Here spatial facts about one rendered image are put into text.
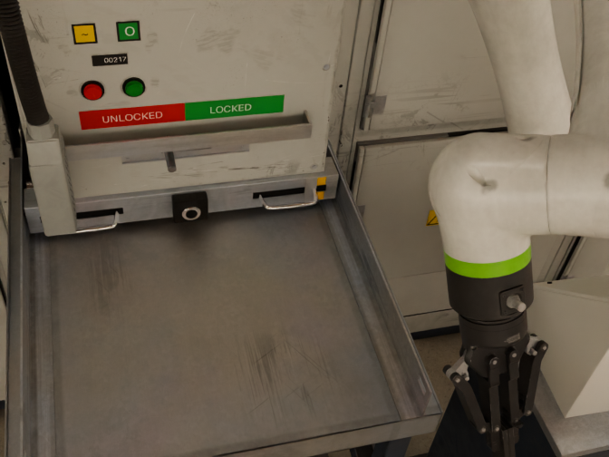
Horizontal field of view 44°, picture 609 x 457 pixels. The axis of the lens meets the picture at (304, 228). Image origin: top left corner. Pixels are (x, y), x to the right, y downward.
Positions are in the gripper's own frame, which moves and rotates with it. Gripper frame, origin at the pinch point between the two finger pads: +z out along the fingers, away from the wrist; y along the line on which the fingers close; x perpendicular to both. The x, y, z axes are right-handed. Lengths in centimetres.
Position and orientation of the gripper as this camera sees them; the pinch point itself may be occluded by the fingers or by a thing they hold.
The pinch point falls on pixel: (502, 444)
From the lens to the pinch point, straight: 100.0
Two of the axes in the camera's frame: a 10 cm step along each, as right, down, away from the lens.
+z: 1.7, 9.0, 4.1
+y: 9.3, -2.8, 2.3
